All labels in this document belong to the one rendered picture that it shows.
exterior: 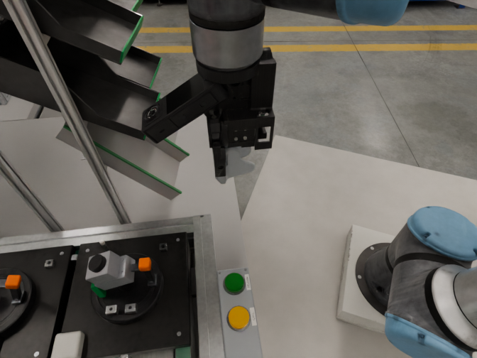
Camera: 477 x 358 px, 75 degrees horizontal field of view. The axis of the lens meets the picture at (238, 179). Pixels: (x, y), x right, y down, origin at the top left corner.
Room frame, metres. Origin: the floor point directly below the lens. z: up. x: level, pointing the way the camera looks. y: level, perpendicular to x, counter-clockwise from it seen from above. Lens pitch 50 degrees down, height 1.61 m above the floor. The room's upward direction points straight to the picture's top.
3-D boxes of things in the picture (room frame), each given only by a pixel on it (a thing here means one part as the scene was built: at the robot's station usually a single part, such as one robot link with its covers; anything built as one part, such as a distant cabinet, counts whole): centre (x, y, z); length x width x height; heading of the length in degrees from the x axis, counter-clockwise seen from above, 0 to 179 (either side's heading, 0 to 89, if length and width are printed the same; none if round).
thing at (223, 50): (0.33, 0.01, 1.45); 0.08 x 0.08 x 0.05
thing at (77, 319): (0.25, 0.22, 0.96); 0.24 x 0.24 x 0.02; 8
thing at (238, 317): (0.19, 0.00, 0.96); 0.04 x 0.04 x 0.02
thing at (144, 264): (0.25, 0.18, 1.04); 0.04 x 0.02 x 0.08; 98
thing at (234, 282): (0.26, 0.01, 0.96); 0.04 x 0.04 x 0.02
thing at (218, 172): (0.30, 0.03, 1.31); 0.05 x 0.02 x 0.09; 8
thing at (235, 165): (0.31, 0.01, 1.27); 0.06 x 0.03 x 0.09; 98
